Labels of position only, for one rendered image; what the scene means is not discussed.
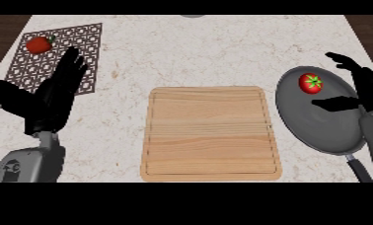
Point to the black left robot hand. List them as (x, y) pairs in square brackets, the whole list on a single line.
[(53, 99)]

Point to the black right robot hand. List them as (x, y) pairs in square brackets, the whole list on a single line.
[(361, 82)]

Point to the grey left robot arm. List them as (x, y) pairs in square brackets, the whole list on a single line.
[(31, 164)]

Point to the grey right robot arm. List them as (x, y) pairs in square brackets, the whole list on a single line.
[(367, 130)]

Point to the red tomato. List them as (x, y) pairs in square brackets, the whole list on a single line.
[(309, 83)]

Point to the grey frying pan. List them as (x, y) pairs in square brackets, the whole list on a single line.
[(317, 113)]

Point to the wooden cutting board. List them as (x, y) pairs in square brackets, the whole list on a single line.
[(211, 133)]

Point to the brown patterned placemat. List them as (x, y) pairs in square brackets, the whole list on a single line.
[(53, 59)]

